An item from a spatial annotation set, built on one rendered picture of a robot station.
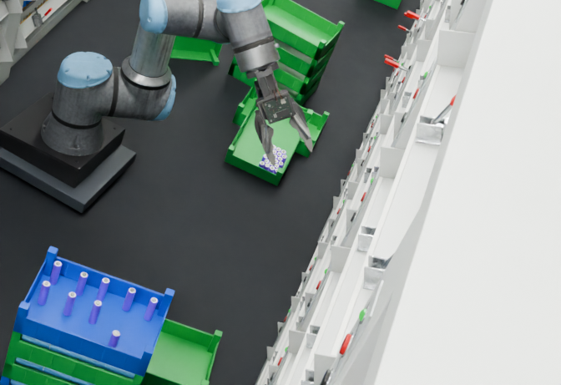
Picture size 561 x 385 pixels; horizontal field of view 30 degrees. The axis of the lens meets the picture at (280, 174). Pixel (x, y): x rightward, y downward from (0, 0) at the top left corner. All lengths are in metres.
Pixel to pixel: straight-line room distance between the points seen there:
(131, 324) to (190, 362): 0.53
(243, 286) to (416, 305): 2.56
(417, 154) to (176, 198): 2.22
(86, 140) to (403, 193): 2.14
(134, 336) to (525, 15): 1.60
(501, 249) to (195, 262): 2.53
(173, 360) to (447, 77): 1.73
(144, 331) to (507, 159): 1.72
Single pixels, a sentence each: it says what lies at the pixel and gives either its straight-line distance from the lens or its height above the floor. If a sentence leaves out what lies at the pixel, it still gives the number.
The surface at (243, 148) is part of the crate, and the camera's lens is 3.61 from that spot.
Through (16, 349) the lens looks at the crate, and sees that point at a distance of 2.40.
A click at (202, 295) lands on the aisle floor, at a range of 3.10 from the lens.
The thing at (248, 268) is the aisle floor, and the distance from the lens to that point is 3.23.
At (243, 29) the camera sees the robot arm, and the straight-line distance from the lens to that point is 2.20.
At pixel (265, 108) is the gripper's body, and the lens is 2.21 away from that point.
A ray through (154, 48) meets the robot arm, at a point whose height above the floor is 0.53.
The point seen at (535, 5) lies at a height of 1.81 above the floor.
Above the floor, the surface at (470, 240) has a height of 1.81.
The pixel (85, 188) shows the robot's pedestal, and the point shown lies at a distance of 3.21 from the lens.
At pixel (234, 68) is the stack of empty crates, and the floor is 0.03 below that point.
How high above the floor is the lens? 2.21
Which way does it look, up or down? 38 degrees down
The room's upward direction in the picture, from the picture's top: 23 degrees clockwise
